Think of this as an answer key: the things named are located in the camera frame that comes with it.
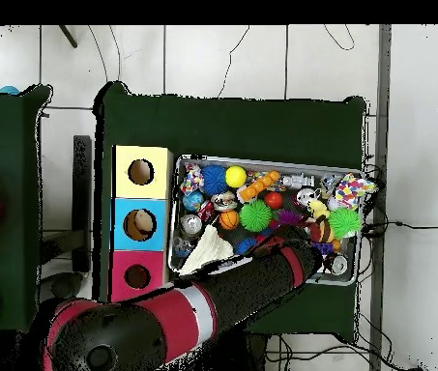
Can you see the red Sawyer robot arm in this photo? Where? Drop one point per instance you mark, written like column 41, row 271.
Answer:
column 180, row 317

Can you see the yellow ball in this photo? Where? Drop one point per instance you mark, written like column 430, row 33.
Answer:
column 235, row 177

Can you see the small green spiky ball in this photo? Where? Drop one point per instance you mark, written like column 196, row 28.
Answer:
column 256, row 216

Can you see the clear mesh bin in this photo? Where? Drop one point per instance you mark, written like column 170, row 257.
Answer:
column 174, row 232

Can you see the cream yellow waffle cloth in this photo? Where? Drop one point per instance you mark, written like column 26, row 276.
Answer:
column 207, row 247

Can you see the green spiky rubber ball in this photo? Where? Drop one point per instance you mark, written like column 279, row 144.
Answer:
column 345, row 222

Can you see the orange plastic toy block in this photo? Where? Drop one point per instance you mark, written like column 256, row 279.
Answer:
column 259, row 185

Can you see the purple spiky monster toy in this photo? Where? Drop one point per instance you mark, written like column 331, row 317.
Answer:
column 288, row 218

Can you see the silver toy robot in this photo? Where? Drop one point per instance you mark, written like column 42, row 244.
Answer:
column 297, row 181

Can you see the small orange basketball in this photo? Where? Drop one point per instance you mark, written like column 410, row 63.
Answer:
column 229, row 219

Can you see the blue spiky rubber ball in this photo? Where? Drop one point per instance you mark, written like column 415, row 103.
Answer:
column 245, row 245
column 215, row 179

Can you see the small red orange ball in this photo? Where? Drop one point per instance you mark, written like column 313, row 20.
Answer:
column 273, row 200

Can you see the green covered side table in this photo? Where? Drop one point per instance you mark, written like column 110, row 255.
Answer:
column 2, row 139

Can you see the dark green tablecloth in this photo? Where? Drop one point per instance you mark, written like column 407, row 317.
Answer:
column 234, row 124

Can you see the wooden box with three holes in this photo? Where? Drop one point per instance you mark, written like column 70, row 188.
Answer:
column 157, row 209

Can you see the small yellow duck plush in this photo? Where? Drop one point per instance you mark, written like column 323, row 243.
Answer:
column 318, row 209

